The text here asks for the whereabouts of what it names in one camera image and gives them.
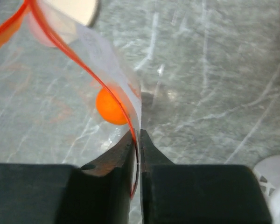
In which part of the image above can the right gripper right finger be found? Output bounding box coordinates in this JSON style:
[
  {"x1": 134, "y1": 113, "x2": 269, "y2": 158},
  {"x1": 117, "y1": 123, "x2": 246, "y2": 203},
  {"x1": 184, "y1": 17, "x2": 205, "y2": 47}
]
[{"x1": 140, "y1": 130, "x2": 272, "y2": 224}]

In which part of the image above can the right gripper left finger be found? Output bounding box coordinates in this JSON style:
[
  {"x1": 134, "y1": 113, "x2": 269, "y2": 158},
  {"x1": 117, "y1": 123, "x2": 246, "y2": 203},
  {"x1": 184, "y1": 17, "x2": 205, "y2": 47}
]
[{"x1": 0, "y1": 132, "x2": 134, "y2": 224}]

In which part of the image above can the orange fruit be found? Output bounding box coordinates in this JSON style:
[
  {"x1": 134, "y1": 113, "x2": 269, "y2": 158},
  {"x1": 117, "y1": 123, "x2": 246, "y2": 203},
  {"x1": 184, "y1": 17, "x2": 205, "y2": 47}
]
[{"x1": 96, "y1": 88, "x2": 127, "y2": 126}]

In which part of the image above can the clear orange zip top bag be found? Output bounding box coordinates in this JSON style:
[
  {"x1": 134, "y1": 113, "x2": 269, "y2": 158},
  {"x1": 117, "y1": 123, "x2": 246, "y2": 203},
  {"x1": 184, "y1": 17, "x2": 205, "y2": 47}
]
[{"x1": 0, "y1": 0, "x2": 145, "y2": 199}]

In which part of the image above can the white plastic dish basket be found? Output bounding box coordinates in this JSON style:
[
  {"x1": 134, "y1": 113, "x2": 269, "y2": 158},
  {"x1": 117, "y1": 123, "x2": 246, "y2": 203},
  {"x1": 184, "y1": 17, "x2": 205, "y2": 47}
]
[{"x1": 253, "y1": 155, "x2": 280, "y2": 224}]

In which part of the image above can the pink and cream plate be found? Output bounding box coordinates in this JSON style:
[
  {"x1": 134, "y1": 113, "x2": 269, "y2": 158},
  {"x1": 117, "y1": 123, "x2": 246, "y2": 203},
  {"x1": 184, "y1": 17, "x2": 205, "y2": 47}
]
[{"x1": 36, "y1": 0, "x2": 100, "y2": 45}]

